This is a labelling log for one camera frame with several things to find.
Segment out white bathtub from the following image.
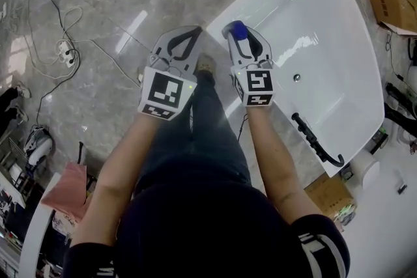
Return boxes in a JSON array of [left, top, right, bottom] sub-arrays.
[[205, 0, 386, 178]]

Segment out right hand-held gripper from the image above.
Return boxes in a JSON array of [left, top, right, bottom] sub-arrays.
[[222, 25, 275, 107]]

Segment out white and black machine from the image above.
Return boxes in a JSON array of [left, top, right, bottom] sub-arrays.
[[23, 125, 54, 170]]

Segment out white curved table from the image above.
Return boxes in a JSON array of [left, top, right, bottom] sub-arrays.
[[18, 171, 63, 278]]

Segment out white cylindrical bin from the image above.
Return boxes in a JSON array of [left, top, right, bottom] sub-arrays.
[[352, 150, 381, 190]]

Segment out small cardboard box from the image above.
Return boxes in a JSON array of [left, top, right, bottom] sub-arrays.
[[304, 173, 355, 222]]

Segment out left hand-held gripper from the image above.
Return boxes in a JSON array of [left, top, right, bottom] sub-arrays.
[[137, 25, 204, 122]]

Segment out person's dark top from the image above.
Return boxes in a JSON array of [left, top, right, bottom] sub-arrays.
[[62, 184, 351, 278]]

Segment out black bathtub faucet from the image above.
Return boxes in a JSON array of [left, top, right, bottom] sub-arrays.
[[291, 111, 345, 168]]

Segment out person's blue jeans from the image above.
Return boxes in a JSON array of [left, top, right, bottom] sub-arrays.
[[133, 70, 253, 198]]

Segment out black floor cable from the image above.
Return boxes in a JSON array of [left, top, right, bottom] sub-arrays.
[[32, 0, 81, 128]]

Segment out person's right forearm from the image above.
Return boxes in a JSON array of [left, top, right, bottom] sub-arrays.
[[243, 103, 324, 226]]

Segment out pink cloth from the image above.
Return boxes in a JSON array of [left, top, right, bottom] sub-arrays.
[[40, 160, 89, 225]]

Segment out white power strip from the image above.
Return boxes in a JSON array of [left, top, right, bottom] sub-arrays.
[[57, 40, 78, 69]]

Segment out black equipment pile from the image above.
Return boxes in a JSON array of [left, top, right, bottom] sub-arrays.
[[383, 81, 417, 124]]

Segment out person's left forearm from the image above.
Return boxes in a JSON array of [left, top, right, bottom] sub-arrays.
[[69, 111, 167, 249]]

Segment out person's brown shoe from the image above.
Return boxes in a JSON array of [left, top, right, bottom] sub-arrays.
[[196, 53, 216, 75]]

